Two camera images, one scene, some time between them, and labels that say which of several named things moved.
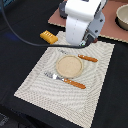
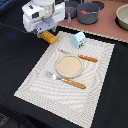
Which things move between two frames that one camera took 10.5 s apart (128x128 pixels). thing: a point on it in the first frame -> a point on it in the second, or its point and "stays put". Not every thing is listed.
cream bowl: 121,19 stays put
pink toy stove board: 110,30 stays put
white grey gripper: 83,30 -> 42,15
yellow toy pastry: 48,37 stays put
